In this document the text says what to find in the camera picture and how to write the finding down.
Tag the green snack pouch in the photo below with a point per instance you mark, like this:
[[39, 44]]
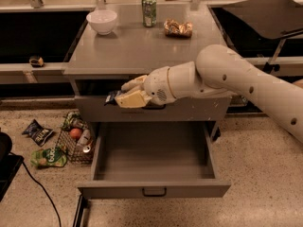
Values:
[[50, 157]]

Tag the golden snack bag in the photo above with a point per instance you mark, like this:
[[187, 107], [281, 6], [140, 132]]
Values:
[[175, 29]]

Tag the dark blue rxbar wrapper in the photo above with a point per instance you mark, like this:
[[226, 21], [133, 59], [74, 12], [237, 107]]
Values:
[[111, 97]]

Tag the black object left edge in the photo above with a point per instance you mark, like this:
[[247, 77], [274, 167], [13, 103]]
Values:
[[9, 163]]

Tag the green bag in basket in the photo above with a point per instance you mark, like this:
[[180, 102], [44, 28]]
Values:
[[73, 120]]

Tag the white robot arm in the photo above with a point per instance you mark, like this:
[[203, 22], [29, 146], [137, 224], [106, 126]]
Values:
[[216, 70]]

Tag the metal can in basket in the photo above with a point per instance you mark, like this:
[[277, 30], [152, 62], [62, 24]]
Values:
[[89, 148]]

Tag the white bowl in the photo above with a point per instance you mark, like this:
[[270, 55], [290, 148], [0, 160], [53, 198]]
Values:
[[102, 21]]

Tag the blue chip bag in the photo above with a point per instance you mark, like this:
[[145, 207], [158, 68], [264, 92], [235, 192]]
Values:
[[37, 133]]

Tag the white bottle in basket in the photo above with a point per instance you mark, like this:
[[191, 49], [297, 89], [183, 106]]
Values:
[[84, 139]]

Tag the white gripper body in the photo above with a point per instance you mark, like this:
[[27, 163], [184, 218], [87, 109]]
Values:
[[156, 84]]

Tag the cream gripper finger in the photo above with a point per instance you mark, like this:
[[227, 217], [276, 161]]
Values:
[[134, 84], [135, 99]]

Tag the wire basket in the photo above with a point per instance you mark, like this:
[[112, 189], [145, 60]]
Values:
[[73, 152]]

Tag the green soda can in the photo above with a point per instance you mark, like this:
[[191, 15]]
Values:
[[149, 12]]

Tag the black tray on stand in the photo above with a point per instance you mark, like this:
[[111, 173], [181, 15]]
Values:
[[255, 27]]

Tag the grey drawer cabinet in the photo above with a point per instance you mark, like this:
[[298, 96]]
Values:
[[101, 64]]

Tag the orange fruit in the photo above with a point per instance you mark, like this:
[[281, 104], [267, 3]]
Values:
[[75, 133]]

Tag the open grey middle drawer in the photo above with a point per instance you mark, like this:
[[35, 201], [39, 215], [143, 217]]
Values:
[[135, 160]]

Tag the closed grey upper drawer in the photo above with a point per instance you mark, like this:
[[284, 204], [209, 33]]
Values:
[[94, 109]]

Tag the yellow tape measure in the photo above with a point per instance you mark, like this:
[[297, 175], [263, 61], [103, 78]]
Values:
[[36, 61]]

